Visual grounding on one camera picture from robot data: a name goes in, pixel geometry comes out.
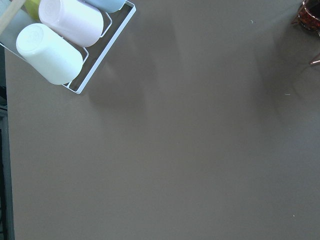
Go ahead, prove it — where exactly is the tea bottle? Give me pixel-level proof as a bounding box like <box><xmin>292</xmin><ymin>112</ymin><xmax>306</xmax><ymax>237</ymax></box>
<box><xmin>297</xmin><ymin>0</ymin><xmax>320</xmax><ymax>33</ymax></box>

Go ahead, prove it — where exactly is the blue cup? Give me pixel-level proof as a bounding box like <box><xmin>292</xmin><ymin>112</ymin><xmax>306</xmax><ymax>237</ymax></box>
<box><xmin>85</xmin><ymin>0</ymin><xmax>126</xmax><ymax>13</ymax></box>

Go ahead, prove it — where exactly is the pink cup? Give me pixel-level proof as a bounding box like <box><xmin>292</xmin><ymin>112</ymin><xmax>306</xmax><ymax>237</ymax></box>
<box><xmin>38</xmin><ymin>0</ymin><xmax>104</xmax><ymax>48</ymax></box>

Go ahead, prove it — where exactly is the white cup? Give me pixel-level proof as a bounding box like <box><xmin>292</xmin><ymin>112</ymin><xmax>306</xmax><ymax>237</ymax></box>
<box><xmin>16</xmin><ymin>23</ymin><xmax>83</xmax><ymax>85</ymax></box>

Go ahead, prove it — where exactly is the yellow cup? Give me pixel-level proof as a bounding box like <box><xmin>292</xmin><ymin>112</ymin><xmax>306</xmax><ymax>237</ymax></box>
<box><xmin>24</xmin><ymin>0</ymin><xmax>41</xmax><ymax>21</ymax></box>

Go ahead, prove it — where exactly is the white wire cup rack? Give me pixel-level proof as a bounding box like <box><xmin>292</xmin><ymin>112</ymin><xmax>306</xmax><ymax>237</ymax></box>
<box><xmin>0</xmin><ymin>1</ymin><xmax>136</xmax><ymax>94</ymax></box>

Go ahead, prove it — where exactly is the copper wire bottle rack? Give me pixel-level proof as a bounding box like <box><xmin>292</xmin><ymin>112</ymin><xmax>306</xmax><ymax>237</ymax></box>
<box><xmin>290</xmin><ymin>0</ymin><xmax>320</xmax><ymax>66</ymax></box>

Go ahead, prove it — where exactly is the wooden rack handle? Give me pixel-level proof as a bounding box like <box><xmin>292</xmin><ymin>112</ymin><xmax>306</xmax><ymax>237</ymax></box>
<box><xmin>0</xmin><ymin>0</ymin><xmax>26</xmax><ymax>34</ymax></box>

